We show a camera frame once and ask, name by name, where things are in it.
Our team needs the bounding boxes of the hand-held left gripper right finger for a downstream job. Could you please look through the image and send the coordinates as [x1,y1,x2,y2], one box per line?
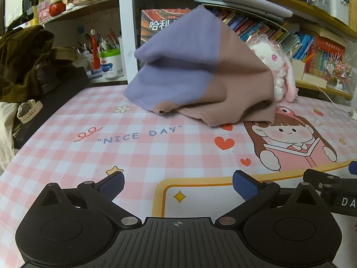
[215,170,324,226]

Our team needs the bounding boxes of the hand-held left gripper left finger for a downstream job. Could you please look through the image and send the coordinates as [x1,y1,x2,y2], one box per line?
[36,171,142,229]

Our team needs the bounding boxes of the purple and brown sweater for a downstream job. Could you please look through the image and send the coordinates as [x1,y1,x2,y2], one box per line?
[123,5,277,127]

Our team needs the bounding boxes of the pink checked cartoon table mat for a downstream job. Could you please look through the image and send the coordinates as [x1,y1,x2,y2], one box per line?
[0,85,357,268]

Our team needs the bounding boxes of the flat white box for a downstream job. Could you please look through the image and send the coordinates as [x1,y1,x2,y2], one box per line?
[303,73,327,88]

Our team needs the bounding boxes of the colourful flower ornament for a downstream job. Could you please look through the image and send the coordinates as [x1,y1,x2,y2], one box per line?
[325,53,353,90]

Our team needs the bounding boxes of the small white open box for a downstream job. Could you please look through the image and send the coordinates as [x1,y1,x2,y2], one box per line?
[290,57,306,83]

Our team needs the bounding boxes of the white wrist watch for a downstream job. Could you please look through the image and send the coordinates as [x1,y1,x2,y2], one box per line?
[17,100,44,124]

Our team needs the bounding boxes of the white cloth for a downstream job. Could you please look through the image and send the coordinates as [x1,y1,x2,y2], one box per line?
[0,102,23,171]

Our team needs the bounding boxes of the green and white jar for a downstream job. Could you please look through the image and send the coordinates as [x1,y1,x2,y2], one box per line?
[99,50,124,79]

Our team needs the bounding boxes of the white plush bunny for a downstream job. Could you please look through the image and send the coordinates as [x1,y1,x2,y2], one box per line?
[247,33,299,102]

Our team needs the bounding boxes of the red tassel ornament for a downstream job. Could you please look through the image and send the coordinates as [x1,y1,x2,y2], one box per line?
[84,28,101,70]

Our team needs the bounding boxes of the bunch of pens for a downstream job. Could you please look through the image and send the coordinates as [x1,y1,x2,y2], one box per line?
[78,28,122,54]

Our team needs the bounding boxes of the row of shelved books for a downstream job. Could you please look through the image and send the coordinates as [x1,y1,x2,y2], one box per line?
[209,7,349,76]

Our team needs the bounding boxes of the white wooden bookshelf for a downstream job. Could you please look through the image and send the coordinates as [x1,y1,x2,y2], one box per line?
[0,0,357,101]

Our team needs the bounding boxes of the olive green jacket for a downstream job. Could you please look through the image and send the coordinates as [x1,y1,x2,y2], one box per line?
[0,25,79,102]

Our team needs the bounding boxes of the large illustrated book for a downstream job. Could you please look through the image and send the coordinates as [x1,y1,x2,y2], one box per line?
[141,9,196,73]

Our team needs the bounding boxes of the white tablet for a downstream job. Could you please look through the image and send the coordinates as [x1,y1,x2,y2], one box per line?
[218,0,293,17]

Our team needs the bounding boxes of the thin grey folders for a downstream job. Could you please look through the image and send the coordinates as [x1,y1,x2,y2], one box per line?
[194,0,285,23]

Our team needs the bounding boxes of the red round figurine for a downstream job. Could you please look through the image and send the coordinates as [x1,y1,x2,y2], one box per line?
[50,0,67,17]

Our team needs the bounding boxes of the white cable adapter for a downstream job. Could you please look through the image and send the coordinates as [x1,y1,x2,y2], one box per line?
[328,106,356,121]

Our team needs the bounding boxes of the white charging cable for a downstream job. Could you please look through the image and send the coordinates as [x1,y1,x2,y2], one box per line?
[315,84,355,118]

